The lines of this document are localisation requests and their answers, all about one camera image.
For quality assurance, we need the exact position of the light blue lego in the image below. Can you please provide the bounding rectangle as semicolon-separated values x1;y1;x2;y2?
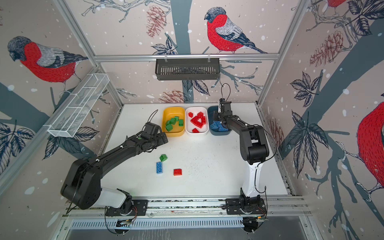
210;121;221;132

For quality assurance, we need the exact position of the red long lego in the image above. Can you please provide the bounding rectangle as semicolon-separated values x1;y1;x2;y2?
191;116;199;124

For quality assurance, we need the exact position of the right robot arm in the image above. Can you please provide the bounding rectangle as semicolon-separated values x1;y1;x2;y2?
213;98;270;217

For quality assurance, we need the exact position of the teal plastic bin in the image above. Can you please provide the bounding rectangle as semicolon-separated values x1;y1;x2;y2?
208;106;231;136

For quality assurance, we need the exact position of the yellow plastic bin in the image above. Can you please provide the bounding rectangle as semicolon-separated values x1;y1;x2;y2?
162;107;186;137

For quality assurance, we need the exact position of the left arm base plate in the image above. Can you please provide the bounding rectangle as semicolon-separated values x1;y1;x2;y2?
106;200;149;217

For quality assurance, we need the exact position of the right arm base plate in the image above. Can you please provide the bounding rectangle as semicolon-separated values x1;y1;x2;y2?
223;197;267;216

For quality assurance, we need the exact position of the white plastic bin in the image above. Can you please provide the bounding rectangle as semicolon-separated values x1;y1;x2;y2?
185;107;209;136

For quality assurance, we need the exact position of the green rounded lego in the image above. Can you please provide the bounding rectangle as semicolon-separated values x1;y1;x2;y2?
166;124;173;132

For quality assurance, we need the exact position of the red lego bottom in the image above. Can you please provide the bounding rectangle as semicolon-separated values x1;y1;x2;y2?
174;169;183;176

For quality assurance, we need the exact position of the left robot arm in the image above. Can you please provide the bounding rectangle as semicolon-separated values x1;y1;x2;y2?
60;122;168;210

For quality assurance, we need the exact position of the black hanging wire basket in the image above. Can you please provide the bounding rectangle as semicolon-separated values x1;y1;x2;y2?
155;58;221;81

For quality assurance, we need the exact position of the white wire mesh basket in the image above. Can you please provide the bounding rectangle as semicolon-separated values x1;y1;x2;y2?
48;73;110;138

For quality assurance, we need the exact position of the blue lego diagonal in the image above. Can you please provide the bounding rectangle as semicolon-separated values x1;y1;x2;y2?
218;126;230;132

